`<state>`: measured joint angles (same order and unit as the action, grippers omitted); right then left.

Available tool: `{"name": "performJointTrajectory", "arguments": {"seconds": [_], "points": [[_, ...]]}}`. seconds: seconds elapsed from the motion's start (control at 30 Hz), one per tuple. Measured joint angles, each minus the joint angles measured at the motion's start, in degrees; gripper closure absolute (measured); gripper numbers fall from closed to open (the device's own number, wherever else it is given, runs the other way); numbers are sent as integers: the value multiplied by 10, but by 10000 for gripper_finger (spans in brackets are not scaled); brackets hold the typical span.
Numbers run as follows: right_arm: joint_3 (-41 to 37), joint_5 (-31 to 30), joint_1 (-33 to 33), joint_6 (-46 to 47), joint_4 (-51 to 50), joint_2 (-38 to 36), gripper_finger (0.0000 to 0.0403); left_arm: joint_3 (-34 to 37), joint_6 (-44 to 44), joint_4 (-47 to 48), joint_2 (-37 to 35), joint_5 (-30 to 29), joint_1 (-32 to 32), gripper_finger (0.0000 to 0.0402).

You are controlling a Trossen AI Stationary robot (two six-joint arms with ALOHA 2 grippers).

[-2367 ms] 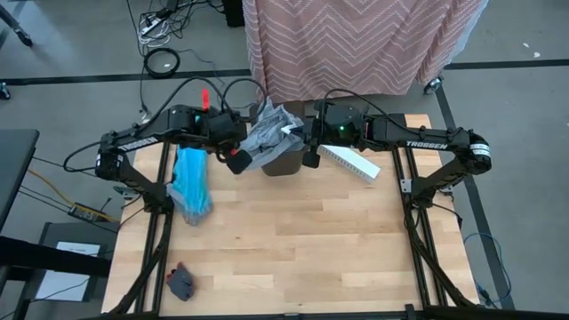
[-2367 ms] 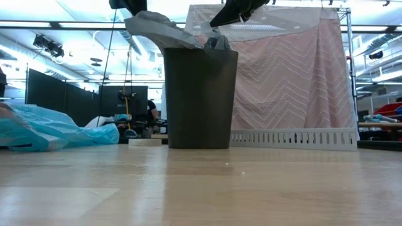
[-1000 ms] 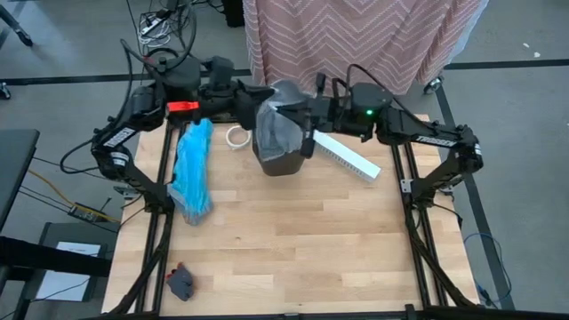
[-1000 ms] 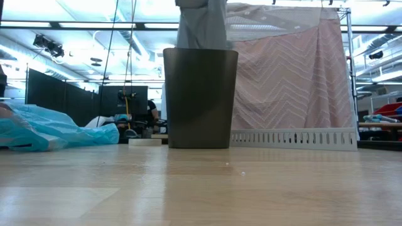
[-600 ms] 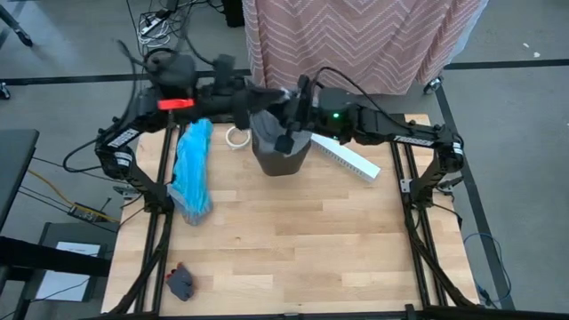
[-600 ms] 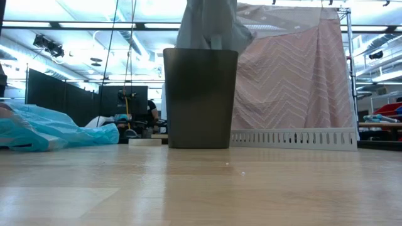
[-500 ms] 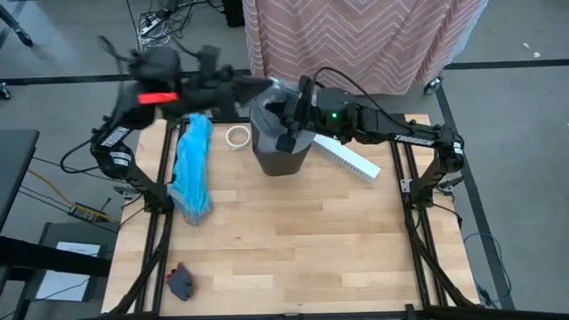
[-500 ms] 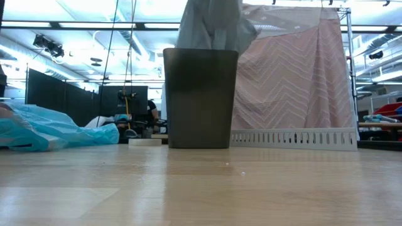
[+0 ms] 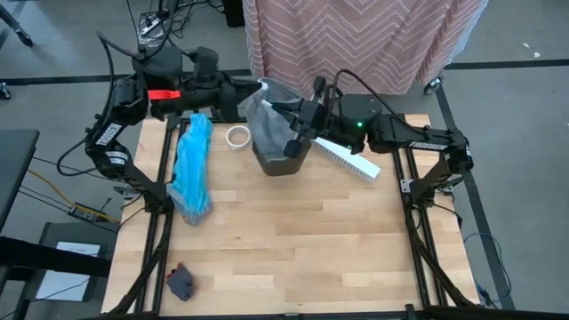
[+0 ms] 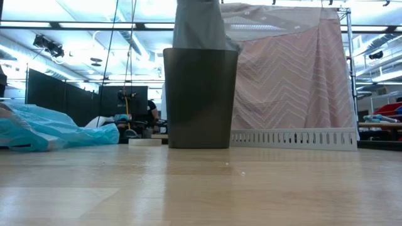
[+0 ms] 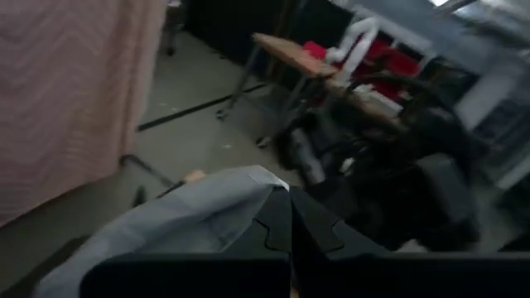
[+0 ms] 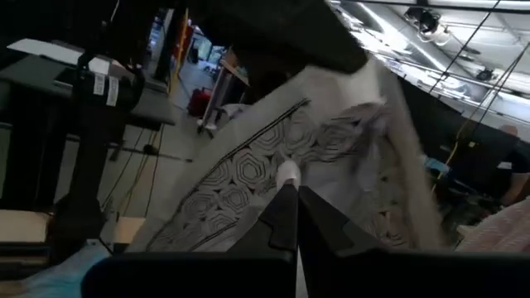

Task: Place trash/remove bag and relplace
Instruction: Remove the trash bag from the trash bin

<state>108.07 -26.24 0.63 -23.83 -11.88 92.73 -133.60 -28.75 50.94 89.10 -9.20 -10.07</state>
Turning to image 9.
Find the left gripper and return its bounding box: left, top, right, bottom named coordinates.
left=216, top=73, right=265, bottom=124

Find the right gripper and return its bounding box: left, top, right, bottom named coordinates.
left=268, top=74, right=335, bottom=158

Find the grey plastic trash bag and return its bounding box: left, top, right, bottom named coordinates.
left=244, top=76, right=313, bottom=162

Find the dark grey trash bin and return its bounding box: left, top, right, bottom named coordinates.
left=251, top=140, right=313, bottom=178

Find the blue plastic bag roll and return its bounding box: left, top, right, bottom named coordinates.
left=165, top=112, right=215, bottom=227

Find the white tape roll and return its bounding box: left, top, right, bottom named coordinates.
left=223, top=124, right=252, bottom=151

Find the black floor box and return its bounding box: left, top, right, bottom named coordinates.
left=220, top=0, right=246, bottom=28

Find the red plastic tag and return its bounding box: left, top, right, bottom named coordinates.
left=147, top=89, right=183, bottom=101

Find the pink chevron blanket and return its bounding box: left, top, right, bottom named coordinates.
left=241, top=0, right=490, bottom=100

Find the white power strip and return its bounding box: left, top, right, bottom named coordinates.
left=137, top=12, right=172, bottom=42

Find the rack caster wheel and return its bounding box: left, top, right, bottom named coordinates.
left=423, top=76, right=445, bottom=96

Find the dark crumpled cloth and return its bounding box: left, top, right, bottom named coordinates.
left=164, top=261, right=197, bottom=302

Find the dark floor board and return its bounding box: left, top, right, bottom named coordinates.
left=21, top=221, right=120, bottom=312

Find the black chair leg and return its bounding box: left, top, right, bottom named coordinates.
left=0, top=4, right=35, bottom=48

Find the dark grey desk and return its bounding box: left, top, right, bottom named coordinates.
left=0, top=128, right=40, bottom=232

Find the white paper sheet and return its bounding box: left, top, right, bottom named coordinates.
left=34, top=241, right=101, bottom=304

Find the black desk beam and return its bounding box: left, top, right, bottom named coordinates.
left=0, top=235, right=112, bottom=280

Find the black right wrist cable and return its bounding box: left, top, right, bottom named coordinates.
left=313, top=68, right=401, bottom=119

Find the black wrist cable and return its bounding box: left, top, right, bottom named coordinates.
left=313, top=68, right=401, bottom=119
left=55, top=30, right=148, bottom=178

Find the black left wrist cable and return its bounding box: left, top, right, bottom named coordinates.
left=55, top=30, right=148, bottom=178

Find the looped blue floor cable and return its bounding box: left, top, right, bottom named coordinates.
left=463, top=231, right=512, bottom=308

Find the yellow floor cable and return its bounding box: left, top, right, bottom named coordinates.
left=26, top=168, right=121, bottom=222

